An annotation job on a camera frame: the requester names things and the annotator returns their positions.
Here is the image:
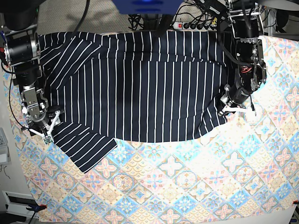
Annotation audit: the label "patterned tile tablecloth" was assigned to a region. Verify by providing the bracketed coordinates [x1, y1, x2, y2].
[2, 37, 299, 224]

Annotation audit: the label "white power strip red switch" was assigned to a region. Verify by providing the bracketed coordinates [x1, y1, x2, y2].
[172, 22, 216, 31]

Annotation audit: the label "black strap at table edge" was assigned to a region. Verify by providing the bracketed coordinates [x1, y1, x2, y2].
[154, 14, 173, 38]

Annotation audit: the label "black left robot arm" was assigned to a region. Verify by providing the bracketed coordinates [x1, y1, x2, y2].
[216, 0, 267, 116]

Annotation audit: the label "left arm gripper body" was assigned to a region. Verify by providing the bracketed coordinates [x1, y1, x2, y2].
[218, 84, 250, 116]

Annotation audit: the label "blue box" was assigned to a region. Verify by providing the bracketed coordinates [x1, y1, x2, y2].
[113, 0, 183, 14]

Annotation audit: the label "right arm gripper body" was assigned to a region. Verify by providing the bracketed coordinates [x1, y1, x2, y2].
[21, 106, 61, 145]

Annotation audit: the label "white floor tray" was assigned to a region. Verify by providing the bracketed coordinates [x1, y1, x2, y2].
[2, 191, 37, 217]

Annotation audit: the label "navy white striped T-shirt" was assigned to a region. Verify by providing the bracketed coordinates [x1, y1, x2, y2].
[39, 31, 234, 173]

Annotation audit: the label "orange blue clamp lower left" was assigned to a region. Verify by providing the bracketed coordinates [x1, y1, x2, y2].
[26, 204, 47, 213]

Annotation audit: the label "white device left edge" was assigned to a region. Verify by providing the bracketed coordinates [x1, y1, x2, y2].
[0, 127, 11, 165]

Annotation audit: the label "tangled black cables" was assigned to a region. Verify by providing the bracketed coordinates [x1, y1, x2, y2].
[128, 14, 162, 31]

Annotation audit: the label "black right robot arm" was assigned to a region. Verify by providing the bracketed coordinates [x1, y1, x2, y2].
[0, 0, 62, 144]

